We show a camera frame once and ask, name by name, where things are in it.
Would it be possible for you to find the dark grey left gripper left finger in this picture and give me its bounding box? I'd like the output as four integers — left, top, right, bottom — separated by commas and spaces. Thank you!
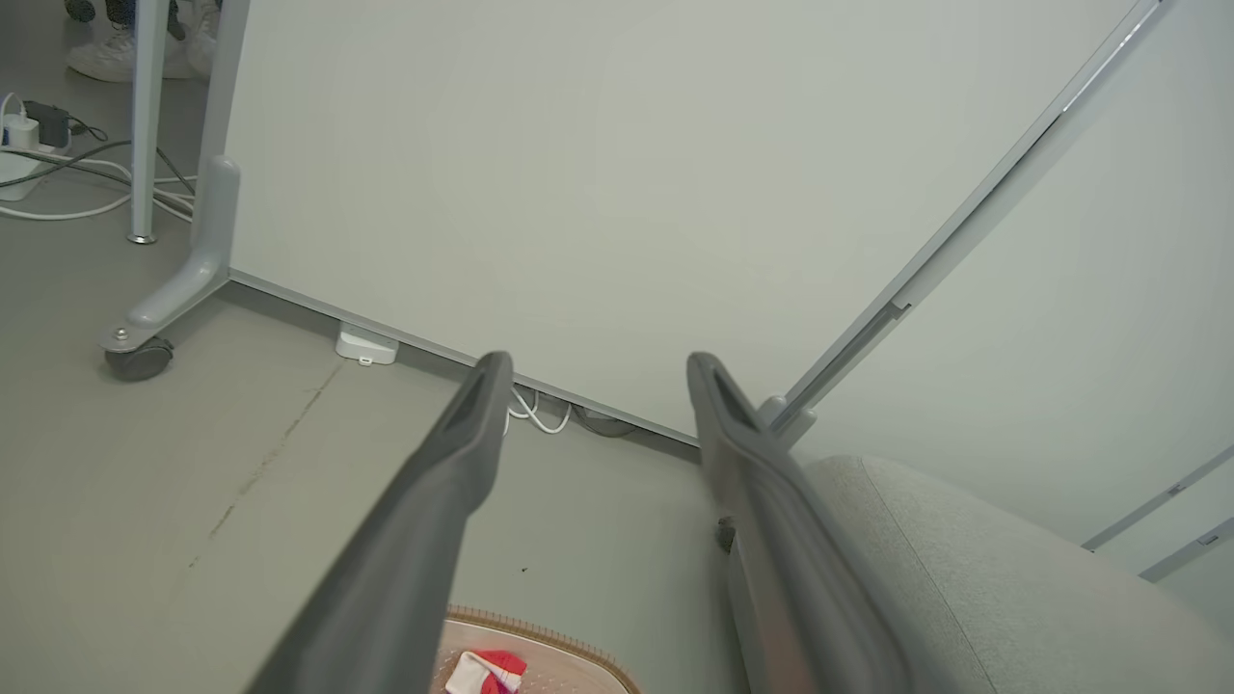
246, 351, 515, 694

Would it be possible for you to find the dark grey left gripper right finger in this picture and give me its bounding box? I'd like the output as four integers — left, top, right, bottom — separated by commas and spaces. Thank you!
685, 352, 913, 694

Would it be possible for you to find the red and white cloth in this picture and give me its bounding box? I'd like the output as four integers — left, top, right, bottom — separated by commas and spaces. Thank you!
443, 650, 528, 694

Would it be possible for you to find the light grey fabric sofa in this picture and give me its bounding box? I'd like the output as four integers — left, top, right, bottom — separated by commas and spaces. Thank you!
729, 453, 1234, 694

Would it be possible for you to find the grey panel foot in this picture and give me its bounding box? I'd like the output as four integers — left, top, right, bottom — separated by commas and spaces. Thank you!
757, 395, 818, 450
99, 156, 240, 353

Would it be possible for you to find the woven basket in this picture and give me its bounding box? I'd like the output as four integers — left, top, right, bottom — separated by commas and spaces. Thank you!
429, 605, 642, 694

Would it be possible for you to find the small white box device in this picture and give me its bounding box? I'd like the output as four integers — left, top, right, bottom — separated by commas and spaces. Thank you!
335, 323, 400, 366

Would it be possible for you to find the grey caster wheel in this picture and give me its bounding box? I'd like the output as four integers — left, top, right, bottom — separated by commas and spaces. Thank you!
104, 337, 175, 382

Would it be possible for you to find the white partition panel with caster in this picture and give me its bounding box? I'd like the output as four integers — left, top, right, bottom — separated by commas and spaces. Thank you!
198, 0, 1172, 449

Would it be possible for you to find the white table leg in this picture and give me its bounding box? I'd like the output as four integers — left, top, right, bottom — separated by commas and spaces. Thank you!
128, 0, 173, 245

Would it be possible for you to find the white power strip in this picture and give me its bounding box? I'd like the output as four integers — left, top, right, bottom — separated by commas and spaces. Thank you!
0, 149, 45, 201

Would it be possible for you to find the white sneaker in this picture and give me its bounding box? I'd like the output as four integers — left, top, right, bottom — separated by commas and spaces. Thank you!
183, 0, 223, 76
66, 29, 194, 83

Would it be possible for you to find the black power adapter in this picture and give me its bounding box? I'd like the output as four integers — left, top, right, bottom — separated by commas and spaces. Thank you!
24, 100, 71, 148

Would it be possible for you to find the short white looped cable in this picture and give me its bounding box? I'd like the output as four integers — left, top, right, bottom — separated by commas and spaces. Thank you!
506, 384, 572, 436

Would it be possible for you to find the dark cable under panel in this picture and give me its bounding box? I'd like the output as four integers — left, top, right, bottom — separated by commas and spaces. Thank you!
571, 405, 638, 440

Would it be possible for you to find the long white floor cable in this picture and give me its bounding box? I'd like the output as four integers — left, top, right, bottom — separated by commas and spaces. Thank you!
0, 157, 199, 224

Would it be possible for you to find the grey floor cable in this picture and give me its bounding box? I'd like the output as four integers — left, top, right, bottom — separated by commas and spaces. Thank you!
0, 139, 199, 199

